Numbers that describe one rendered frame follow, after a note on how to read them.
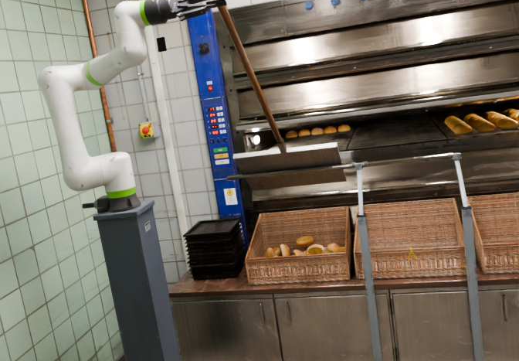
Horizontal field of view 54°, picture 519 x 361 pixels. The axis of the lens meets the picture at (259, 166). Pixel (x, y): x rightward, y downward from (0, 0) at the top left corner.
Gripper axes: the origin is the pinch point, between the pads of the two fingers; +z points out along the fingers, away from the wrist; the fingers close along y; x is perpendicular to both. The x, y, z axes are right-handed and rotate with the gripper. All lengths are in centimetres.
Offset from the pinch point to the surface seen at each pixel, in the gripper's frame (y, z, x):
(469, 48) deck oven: -57, 102, -110
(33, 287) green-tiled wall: 68, -124, -94
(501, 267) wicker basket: 55, 100, -143
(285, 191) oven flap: -5, -10, -156
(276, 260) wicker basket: 46, -11, -137
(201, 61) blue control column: -69, -50, -99
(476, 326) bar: 80, 85, -151
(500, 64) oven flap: -49, 117, -118
